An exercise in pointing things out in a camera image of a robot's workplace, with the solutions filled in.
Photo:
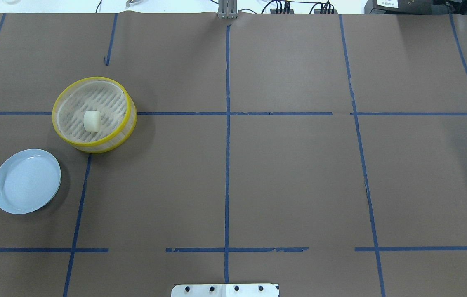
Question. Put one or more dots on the white steamed bun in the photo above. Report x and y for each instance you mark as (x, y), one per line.
(92, 121)

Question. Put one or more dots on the yellow rimmed bamboo steamer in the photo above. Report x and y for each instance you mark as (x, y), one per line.
(118, 114)

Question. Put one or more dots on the black device on desk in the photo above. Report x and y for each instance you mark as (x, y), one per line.
(406, 7)

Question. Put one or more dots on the light blue plate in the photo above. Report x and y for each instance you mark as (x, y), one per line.
(28, 181)

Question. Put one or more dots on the aluminium frame post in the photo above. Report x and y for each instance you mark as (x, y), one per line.
(227, 9)

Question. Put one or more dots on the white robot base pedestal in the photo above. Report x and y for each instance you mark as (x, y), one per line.
(226, 290)

